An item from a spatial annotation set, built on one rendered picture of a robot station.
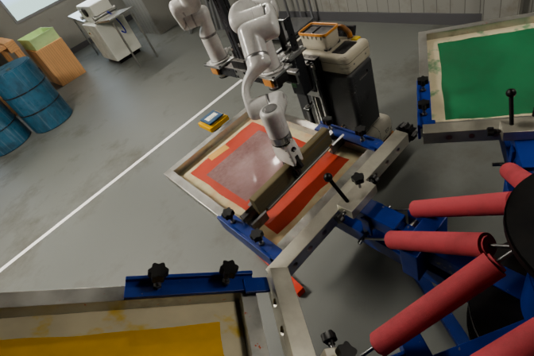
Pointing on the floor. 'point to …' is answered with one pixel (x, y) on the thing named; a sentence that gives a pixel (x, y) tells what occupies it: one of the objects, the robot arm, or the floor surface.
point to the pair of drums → (27, 103)
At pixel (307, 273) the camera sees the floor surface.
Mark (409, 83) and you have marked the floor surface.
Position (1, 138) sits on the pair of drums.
